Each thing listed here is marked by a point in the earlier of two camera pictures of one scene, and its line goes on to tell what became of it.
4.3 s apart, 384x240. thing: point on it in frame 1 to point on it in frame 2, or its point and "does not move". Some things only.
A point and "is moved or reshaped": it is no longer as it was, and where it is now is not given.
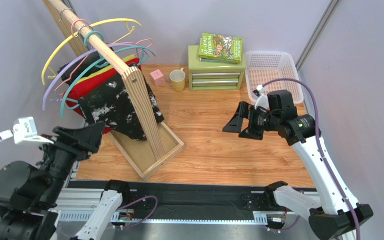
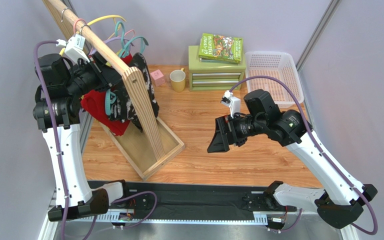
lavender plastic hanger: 82,57 is moved or reshaped
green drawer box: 213,76 does not move
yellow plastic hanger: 131,23 to 108,16
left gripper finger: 96,131 to 113,86
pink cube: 157,78 does not move
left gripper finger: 91,133 to 98,57
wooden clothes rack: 162,144 does not move
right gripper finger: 235,125 to 222,124
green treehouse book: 216,48 does not move
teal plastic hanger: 86,42 to 121,53
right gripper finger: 252,134 to 218,144
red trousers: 72,96 is moved or reshaped
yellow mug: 178,78 does not move
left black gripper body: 62,156 to 91,76
